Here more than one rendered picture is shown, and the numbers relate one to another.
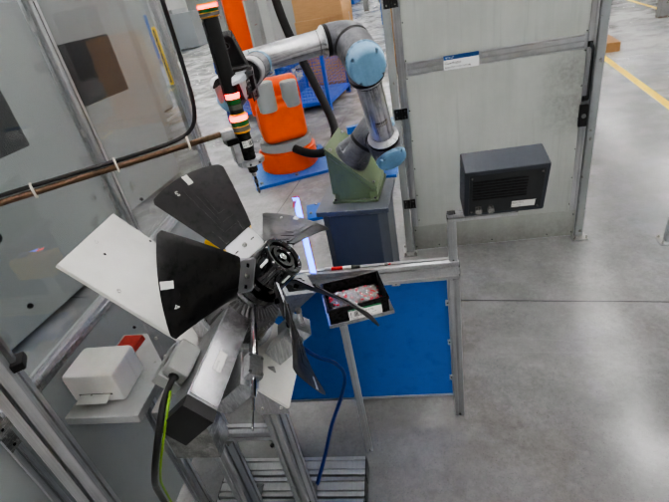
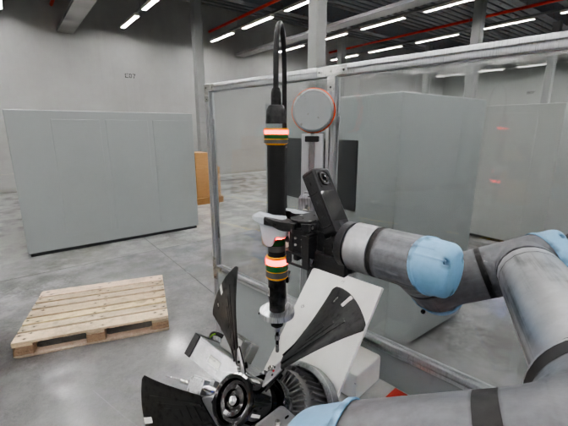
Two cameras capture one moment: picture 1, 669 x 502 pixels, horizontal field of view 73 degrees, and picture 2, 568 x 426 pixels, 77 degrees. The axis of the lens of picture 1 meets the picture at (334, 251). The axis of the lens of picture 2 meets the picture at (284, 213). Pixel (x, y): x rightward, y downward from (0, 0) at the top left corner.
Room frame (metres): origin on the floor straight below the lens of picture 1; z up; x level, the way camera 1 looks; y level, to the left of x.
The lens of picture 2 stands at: (1.50, -0.37, 1.82)
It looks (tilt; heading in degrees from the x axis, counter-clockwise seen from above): 14 degrees down; 123
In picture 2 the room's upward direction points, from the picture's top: straight up
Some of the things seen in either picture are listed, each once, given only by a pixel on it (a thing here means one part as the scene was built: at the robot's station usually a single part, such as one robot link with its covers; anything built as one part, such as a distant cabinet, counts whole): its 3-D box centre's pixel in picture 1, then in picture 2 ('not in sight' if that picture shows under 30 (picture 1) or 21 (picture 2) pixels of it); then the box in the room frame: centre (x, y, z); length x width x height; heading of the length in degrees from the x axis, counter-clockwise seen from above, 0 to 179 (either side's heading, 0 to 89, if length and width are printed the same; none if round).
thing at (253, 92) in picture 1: (242, 81); (322, 241); (1.24, 0.14, 1.63); 0.12 x 0.08 x 0.09; 169
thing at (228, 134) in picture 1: (242, 145); (277, 290); (1.13, 0.17, 1.50); 0.09 x 0.07 x 0.10; 114
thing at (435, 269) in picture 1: (340, 277); not in sight; (1.47, 0.00, 0.82); 0.90 x 0.04 x 0.08; 79
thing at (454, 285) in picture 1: (457, 351); not in sight; (1.38, -0.43, 0.39); 0.04 x 0.04 x 0.78; 79
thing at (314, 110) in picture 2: not in sight; (314, 111); (0.84, 0.82, 1.88); 0.16 x 0.07 x 0.16; 24
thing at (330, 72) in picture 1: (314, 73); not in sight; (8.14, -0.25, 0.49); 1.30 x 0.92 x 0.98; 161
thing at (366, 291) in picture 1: (355, 300); not in sight; (1.29, -0.04, 0.83); 0.19 x 0.14 x 0.04; 93
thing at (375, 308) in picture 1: (354, 298); not in sight; (1.29, -0.04, 0.85); 0.22 x 0.17 x 0.07; 93
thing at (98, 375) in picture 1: (102, 376); (351, 368); (1.06, 0.77, 0.92); 0.17 x 0.16 x 0.11; 79
